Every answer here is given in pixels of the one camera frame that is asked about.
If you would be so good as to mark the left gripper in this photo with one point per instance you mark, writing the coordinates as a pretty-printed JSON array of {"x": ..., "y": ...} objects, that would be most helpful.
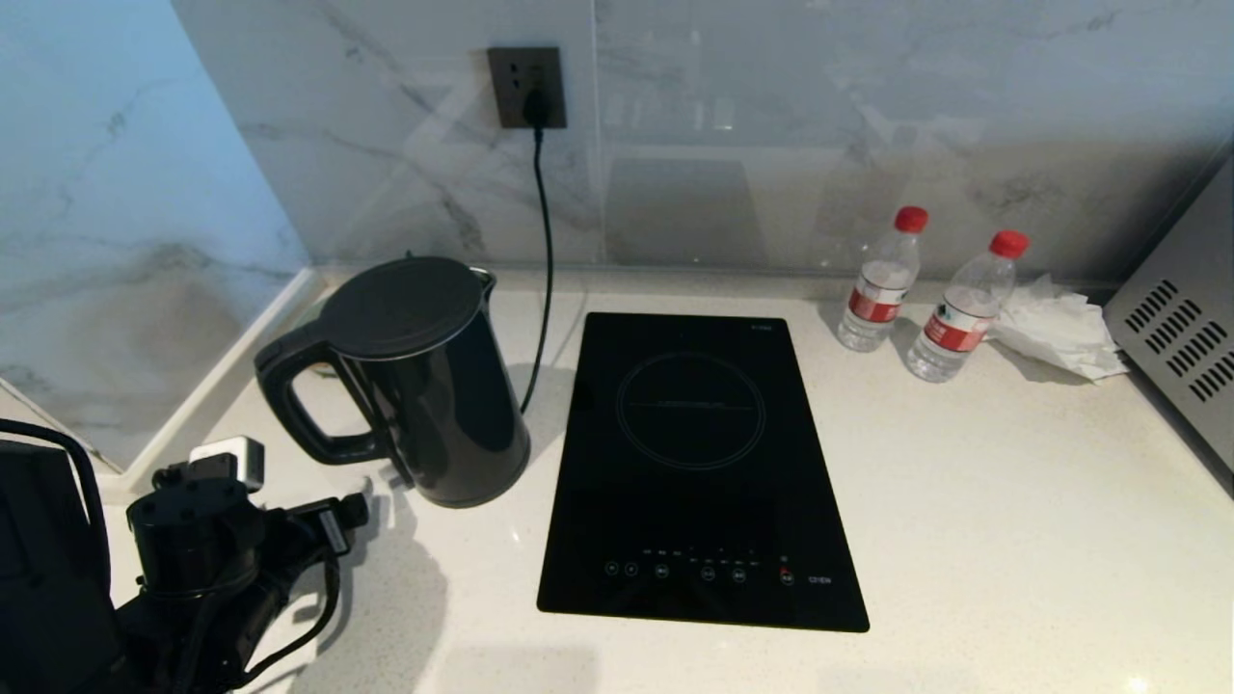
[{"x": 318, "y": 525}]

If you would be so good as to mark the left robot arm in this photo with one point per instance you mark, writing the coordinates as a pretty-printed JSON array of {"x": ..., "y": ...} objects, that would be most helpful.
[{"x": 58, "y": 588}]

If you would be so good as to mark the black electric kettle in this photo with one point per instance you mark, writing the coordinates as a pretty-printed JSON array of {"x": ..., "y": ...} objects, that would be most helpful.
[{"x": 439, "y": 414}]

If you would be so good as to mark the black kettle lid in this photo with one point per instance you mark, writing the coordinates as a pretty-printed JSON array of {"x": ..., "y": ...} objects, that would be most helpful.
[{"x": 402, "y": 306}]

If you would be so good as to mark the black induction cooktop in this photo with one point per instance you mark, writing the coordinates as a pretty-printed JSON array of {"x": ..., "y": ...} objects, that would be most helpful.
[{"x": 699, "y": 463}]

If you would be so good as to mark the red-capped water bottle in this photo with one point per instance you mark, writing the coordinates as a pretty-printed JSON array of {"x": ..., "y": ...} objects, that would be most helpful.
[
  {"x": 962, "y": 313},
  {"x": 880, "y": 289}
]

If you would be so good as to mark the crumpled white tissue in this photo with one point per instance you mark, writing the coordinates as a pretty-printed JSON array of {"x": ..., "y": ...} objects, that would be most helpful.
[{"x": 1056, "y": 328}]

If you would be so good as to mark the silver microwave oven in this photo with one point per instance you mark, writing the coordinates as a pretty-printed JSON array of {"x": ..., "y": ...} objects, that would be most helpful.
[{"x": 1181, "y": 337}]

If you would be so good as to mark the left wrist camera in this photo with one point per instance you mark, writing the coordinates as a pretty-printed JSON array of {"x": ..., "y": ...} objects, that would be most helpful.
[{"x": 234, "y": 457}]

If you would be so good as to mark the dark wall socket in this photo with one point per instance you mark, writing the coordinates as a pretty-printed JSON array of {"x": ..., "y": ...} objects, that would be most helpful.
[{"x": 525, "y": 87}]

